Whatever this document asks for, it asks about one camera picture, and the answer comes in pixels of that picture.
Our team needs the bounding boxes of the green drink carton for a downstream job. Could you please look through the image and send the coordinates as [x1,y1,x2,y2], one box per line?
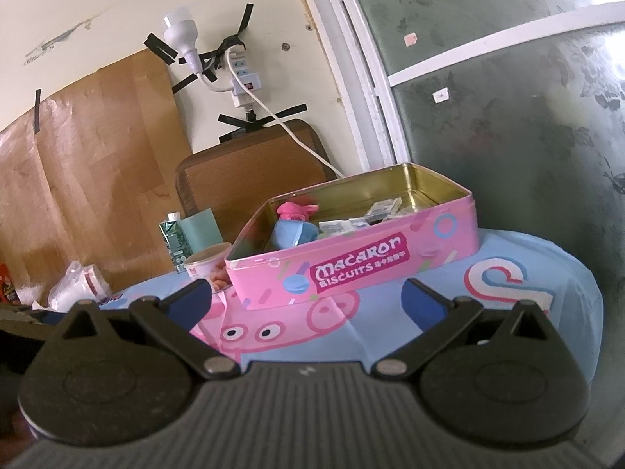
[157,211,189,273]

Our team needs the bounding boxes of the white round snack tub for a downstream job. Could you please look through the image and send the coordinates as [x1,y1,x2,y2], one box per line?
[184,242,234,295]

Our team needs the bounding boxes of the pink biscuit tin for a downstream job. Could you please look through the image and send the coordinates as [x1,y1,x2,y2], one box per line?
[225,162,479,312]

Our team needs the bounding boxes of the brown woven chair back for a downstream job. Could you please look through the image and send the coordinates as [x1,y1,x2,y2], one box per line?
[175,117,339,256]

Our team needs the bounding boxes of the grey packet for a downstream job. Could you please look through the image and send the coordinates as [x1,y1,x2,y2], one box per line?
[364,198,404,224]

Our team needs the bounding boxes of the blue soft pack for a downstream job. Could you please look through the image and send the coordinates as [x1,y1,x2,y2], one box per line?
[265,218,319,251]

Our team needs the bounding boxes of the white window frame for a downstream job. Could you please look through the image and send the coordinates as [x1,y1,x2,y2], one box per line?
[290,0,625,169]

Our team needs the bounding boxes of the brown cardboard sheet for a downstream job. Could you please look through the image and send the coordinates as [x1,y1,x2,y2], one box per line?
[0,50,195,304]

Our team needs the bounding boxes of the red printed box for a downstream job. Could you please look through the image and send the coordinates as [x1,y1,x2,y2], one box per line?
[0,263,19,304]

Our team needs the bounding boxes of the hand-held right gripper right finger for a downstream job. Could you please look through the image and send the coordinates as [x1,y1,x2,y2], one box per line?
[372,276,550,379]

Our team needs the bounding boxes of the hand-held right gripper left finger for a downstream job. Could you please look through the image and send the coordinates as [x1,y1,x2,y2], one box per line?
[61,278,241,380]

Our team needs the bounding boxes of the teal paper box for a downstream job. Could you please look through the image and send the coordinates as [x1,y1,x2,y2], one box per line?
[178,206,224,256]

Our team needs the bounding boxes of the white power strip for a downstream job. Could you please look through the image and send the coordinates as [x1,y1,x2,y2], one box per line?
[226,45,263,109]

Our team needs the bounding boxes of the pink fluffy cloth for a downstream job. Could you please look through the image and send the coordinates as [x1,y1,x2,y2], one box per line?
[276,200,319,222]

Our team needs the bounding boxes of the blue printed blanket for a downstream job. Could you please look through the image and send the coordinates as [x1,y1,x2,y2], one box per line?
[95,227,602,401]

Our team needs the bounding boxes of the white power cable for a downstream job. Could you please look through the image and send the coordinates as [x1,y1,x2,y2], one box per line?
[225,50,346,180]

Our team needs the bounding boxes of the frosted window pane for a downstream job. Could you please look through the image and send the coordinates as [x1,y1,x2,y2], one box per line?
[342,0,625,313]

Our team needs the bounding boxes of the bag of plastic cups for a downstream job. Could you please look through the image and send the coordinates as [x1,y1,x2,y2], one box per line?
[48,260,111,312]

